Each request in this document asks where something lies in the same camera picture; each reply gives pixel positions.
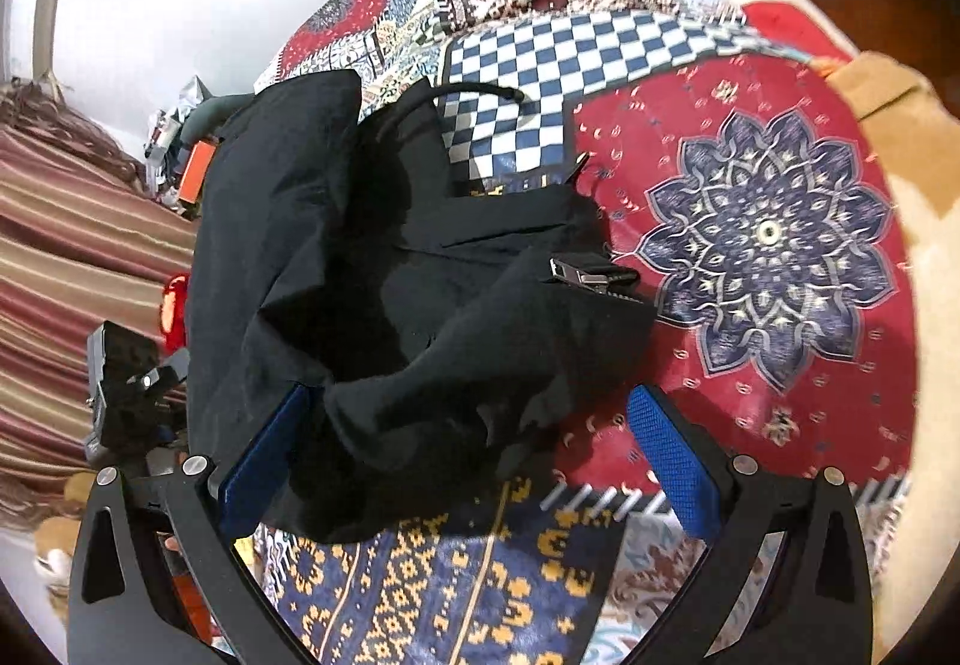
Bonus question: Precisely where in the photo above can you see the pile of printed packets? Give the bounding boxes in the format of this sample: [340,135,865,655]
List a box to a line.
[142,76,215,186]

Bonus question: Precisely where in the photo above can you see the red object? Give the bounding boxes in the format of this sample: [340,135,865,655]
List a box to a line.
[157,271,188,344]

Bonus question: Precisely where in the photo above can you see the striped curtain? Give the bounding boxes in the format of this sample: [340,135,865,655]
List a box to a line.
[0,76,196,531]

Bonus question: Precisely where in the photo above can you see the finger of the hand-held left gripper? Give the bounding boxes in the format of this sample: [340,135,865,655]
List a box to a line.
[124,346,192,405]

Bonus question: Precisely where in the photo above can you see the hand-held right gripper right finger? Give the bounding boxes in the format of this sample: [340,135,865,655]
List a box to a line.
[622,384,878,665]

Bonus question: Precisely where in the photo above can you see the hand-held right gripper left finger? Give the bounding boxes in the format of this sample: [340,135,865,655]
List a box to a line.
[67,380,320,665]

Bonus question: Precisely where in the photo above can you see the patchwork printed blanket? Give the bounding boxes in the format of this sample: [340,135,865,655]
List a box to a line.
[251,0,920,665]

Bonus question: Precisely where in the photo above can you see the beige fluffy cloth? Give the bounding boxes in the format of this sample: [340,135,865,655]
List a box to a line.
[34,474,98,583]

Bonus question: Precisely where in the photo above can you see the orange box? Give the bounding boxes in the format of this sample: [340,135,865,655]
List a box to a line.
[176,140,218,205]

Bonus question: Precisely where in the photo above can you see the tan cloth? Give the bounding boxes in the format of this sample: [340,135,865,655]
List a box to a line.
[829,52,960,224]

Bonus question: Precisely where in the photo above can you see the green cloth bundle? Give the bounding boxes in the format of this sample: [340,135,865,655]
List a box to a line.
[180,95,248,142]

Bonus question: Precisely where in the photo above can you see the black garment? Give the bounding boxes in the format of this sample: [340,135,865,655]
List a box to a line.
[184,69,661,546]

